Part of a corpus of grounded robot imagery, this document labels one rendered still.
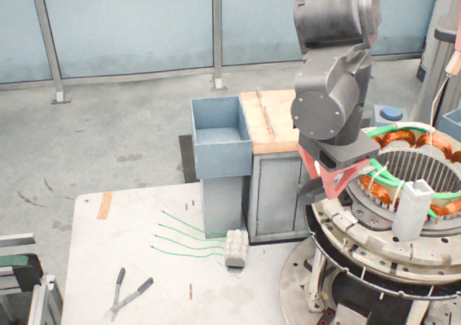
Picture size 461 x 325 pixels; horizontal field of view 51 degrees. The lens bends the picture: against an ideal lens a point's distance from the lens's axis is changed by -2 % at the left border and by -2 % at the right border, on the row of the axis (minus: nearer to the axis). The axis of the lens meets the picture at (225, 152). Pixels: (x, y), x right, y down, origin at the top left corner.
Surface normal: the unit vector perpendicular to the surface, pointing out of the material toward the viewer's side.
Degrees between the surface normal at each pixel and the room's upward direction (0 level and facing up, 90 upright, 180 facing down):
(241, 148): 90
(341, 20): 93
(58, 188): 0
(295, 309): 0
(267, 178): 90
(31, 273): 90
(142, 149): 0
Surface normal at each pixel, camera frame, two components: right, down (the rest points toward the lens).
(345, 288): 0.00, -0.79
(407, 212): -0.97, 0.15
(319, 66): -0.32, -0.80
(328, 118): -0.47, 0.54
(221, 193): 0.12, 0.61
